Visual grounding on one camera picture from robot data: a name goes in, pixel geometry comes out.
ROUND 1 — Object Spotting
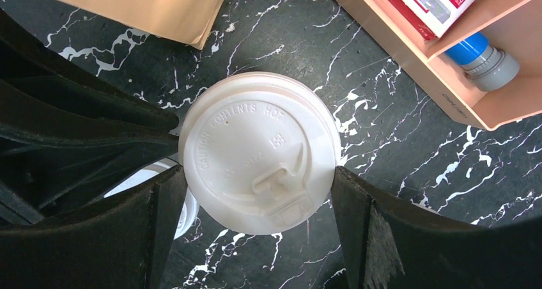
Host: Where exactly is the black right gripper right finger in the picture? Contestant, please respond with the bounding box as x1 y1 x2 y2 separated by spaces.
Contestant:
331 166 541 288

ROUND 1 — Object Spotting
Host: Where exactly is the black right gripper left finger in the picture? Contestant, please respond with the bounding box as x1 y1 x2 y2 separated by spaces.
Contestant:
1 166 187 288

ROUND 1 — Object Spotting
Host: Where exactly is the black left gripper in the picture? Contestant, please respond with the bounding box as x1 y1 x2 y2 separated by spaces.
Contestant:
1 12 179 224

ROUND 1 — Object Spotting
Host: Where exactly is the white plastic cup lid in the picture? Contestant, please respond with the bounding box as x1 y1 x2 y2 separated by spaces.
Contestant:
103 158 200 240

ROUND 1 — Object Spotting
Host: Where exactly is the brown paper takeout bag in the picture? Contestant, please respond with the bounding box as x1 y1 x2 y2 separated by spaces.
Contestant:
57 0 224 50

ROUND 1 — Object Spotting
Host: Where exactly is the blue grey glue bottle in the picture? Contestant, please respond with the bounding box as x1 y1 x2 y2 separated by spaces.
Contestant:
445 33 520 92

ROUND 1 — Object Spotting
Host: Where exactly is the red white staples box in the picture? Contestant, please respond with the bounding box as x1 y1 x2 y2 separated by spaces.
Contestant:
388 0 475 41

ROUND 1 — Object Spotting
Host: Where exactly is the orange desktop file organizer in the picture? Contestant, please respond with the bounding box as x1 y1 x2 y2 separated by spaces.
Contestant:
336 0 541 130

